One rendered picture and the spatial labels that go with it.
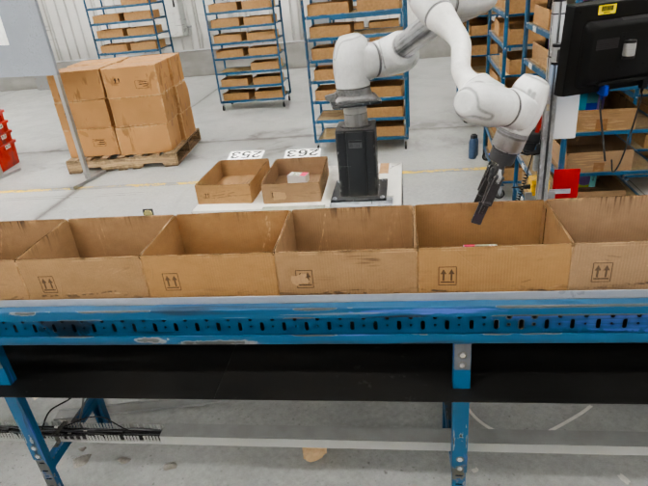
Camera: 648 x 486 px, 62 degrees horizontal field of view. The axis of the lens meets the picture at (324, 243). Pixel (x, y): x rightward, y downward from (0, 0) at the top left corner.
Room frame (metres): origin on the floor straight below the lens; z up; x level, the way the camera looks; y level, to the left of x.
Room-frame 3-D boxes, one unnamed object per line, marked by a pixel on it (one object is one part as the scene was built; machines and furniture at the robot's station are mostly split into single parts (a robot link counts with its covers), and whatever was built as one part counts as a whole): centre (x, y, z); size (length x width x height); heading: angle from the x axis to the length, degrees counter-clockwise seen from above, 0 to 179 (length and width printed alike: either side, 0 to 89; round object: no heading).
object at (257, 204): (2.62, 0.07, 0.74); 1.00 x 0.58 x 0.03; 80
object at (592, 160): (2.61, -1.37, 0.79); 0.40 x 0.30 x 0.10; 172
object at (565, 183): (2.05, -0.98, 0.85); 0.16 x 0.01 x 0.13; 81
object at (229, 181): (2.66, 0.42, 0.80); 0.38 x 0.28 x 0.10; 168
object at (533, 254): (1.37, -0.46, 0.96); 0.39 x 0.29 x 0.17; 81
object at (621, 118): (2.62, -1.37, 0.99); 0.40 x 0.30 x 0.10; 167
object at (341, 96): (2.47, -0.18, 1.22); 0.22 x 0.18 x 0.06; 91
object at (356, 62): (2.47, -0.21, 1.36); 0.18 x 0.16 x 0.22; 110
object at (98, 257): (1.56, 0.70, 0.96); 0.39 x 0.29 x 0.17; 81
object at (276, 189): (2.59, 0.10, 0.80); 0.38 x 0.28 x 0.10; 171
